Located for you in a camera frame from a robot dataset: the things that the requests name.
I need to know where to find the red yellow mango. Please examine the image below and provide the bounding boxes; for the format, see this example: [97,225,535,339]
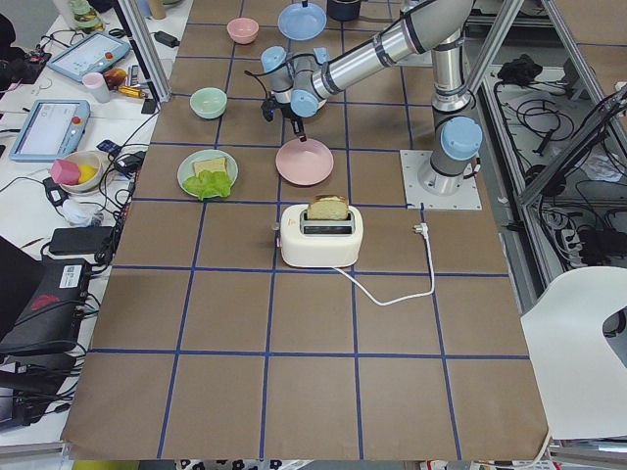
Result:
[102,68,127,90]

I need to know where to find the green lettuce leaf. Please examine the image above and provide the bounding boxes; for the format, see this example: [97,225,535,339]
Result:
[182,171,232,200]

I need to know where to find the toast slice in toaster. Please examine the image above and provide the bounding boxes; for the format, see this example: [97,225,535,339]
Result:
[307,195,349,220]

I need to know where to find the pink cup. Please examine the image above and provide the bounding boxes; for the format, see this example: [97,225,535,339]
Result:
[81,72,111,103]

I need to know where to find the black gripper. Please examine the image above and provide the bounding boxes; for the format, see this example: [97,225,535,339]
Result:
[283,105,307,142]

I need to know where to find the pink bowl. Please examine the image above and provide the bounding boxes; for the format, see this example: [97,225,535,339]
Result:
[226,18,260,45]

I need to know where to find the dark blue saucepan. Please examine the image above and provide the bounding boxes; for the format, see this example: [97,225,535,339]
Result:
[326,0,362,22]

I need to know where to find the white bowl with fruit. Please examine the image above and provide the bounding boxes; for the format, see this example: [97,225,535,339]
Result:
[50,150,108,195]

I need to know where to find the left teach pendant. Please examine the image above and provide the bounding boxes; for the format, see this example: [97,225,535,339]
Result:
[9,100,90,163]

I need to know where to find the black power adapter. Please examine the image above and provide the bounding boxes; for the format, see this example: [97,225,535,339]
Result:
[153,30,180,48]

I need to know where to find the orange handled tool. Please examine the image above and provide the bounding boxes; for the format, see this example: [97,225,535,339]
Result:
[117,85,147,99]

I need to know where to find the aluminium frame post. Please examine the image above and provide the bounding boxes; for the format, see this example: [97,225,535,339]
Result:
[113,0,171,103]

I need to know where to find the blue plate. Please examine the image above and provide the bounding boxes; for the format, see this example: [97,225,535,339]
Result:
[277,1,327,41]

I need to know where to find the green plate with sandwich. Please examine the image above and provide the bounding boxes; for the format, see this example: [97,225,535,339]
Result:
[177,150,238,201]

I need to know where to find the cream white toaster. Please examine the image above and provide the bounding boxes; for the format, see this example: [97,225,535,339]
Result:
[278,204,363,268]

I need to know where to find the pink plate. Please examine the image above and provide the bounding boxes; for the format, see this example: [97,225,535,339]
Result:
[275,138,334,186]

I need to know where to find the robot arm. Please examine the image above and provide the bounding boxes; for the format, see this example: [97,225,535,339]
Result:
[261,1,473,141]

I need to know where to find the teach pendant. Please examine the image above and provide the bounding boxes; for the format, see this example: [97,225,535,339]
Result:
[47,31,131,82]
[9,100,90,163]

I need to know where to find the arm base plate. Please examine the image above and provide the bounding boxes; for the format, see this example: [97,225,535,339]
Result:
[400,150,482,211]

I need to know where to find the bread slice on plate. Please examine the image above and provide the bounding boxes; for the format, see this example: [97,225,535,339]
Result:
[193,157,227,176]

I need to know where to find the white chair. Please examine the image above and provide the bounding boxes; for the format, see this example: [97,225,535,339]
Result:
[521,266,626,440]

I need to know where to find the right teach pendant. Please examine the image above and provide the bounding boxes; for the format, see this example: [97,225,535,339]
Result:
[47,31,131,82]

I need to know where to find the green bowl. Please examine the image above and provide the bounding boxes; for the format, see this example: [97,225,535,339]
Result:
[189,87,227,119]

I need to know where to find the white toaster power cable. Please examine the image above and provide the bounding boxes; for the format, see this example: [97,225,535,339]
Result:
[330,220,437,307]

